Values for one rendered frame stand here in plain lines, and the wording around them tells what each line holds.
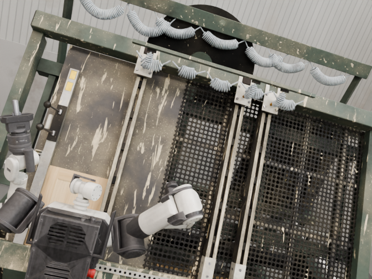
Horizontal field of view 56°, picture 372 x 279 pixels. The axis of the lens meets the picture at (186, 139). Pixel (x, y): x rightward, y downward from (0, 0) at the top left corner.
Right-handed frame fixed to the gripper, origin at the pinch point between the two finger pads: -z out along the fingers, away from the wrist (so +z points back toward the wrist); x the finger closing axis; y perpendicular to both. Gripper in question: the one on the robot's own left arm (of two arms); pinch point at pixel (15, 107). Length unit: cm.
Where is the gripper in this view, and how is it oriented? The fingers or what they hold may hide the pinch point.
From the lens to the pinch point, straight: 155.9
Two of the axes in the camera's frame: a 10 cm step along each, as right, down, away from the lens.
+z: -0.2, 9.6, 2.8
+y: 6.0, 2.4, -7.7
